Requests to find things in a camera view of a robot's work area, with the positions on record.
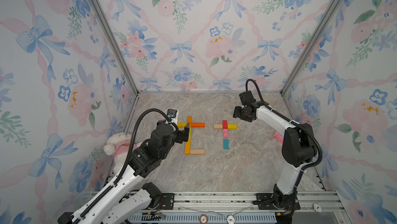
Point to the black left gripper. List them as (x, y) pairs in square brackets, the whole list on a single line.
[(180, 135)]

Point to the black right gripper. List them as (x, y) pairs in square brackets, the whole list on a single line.
[(237, 114)]

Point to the red-orange long block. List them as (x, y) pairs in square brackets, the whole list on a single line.
[(198, 125)]

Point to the golden yellow long block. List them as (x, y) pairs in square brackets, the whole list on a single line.
[(187, 147)]

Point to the small yellow short block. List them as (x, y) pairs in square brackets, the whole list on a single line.
[(232, 126)]

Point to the red long block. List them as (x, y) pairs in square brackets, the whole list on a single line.
[(224, 124)]

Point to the beige long block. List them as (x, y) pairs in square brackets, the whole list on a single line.
[(197, 152)]

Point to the beige short block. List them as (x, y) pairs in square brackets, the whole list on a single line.
[(218, 126)]

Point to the pink short block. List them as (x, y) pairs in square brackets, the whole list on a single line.
[(225, 133)]

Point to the teal short block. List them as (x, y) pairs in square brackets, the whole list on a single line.
[(225, 143)]

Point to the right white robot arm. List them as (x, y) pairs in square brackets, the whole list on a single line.
[(300, 149)]

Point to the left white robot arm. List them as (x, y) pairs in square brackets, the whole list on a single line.
[(108, 207)]

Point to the amber orange long block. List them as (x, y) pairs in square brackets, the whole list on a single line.
[(189, 121)]

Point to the white plush toy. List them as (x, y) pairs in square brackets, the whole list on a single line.
[(117, 146)]

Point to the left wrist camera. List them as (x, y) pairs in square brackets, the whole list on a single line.
[(173, 115)]

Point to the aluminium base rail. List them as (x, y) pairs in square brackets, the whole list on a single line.
[(221, 208)]

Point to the aluminium corner post right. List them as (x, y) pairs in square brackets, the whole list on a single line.
[(318, 32)]

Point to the aluminium corner post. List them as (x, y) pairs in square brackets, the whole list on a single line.
[(318, 32), (104, 24)]

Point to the aluminium corner post left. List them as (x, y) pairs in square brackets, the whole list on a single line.
[(104, 24)]

